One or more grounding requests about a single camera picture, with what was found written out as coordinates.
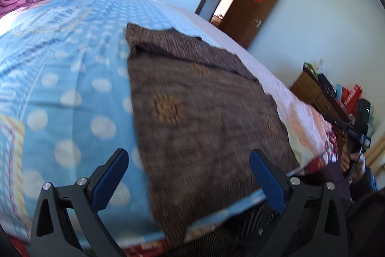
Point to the green cloth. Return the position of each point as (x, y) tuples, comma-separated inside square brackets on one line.
[(309, 68)]

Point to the brown knitted garment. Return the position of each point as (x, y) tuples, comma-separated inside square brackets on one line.
[(195, 124)]

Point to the person's right hand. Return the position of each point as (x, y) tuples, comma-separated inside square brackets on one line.
[(358, 165)]

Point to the red printed quilt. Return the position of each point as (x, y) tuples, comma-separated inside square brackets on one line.
[(318, 157)]

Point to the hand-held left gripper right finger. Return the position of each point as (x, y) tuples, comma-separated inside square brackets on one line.
[(267, 181)]

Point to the red paper bag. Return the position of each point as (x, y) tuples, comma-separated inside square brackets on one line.
[(346, 97), (356, 97)]

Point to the blue and pink dotted bedsheet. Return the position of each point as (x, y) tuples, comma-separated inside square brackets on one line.
[(60, 79)]

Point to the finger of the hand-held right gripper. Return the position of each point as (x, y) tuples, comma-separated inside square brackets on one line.
[(337, 120), (349, 130)]

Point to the person's right forearm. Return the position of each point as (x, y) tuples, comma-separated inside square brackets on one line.
[(368, 184)]

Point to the brown wooden desk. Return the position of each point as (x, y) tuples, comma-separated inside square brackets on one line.
[(303, 88)]

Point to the brown wooden door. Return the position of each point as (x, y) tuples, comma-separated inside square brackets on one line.
[(261, 16)]

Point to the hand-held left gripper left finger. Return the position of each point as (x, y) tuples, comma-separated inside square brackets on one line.
[(110, 181)]

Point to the black bag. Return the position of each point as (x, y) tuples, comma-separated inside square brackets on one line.
[(326, 84)]

